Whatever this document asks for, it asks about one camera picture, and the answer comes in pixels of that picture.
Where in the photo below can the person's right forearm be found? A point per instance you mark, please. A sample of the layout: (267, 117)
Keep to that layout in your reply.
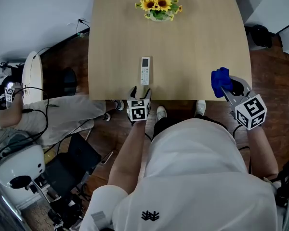
(262, 150)

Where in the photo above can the person's right white shoe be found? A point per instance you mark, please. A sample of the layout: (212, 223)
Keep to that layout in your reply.
(200, 107)

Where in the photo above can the person's left forearm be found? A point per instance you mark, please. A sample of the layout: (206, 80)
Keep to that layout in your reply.
(127, 157)

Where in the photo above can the black equipment rig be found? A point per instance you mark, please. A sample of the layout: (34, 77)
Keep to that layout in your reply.
(287, 177)

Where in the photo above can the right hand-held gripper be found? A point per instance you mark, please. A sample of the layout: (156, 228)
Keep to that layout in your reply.
(250, 111)

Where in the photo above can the person's white shoe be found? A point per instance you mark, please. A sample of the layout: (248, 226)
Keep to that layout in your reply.
(120, 105)
(107, 116)
(200, 107)
(161, 112)

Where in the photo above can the person's left white shoe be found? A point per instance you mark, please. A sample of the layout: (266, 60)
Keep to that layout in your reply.
(161, 112)

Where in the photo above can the blue cloth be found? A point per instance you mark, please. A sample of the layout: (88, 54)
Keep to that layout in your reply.
(220, 80)

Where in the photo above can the potted yellow sunflowers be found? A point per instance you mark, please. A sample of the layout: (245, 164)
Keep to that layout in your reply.
(156, 3)

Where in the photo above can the white round side table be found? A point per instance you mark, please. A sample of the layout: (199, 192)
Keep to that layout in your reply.
(32, 78)

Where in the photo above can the black chair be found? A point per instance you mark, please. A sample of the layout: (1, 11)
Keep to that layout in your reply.
(72, 162)

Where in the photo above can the white remote control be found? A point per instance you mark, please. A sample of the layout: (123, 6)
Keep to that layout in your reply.
(145, 71)

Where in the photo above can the black bin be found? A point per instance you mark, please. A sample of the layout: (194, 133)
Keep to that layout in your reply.
(260, 36)

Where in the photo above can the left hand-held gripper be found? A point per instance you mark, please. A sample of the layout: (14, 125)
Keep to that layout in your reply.
(138, 111)

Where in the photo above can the person's black shorts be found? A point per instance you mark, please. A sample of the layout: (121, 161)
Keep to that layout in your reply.
(163, 126)

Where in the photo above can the white rounded device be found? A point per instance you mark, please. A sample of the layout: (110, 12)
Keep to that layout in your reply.
(21, 162)

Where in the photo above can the large white cabinet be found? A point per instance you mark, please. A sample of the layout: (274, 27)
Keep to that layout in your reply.
(274, 6)

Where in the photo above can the person's white shirt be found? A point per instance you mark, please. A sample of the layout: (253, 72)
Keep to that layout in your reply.
(195, 177)

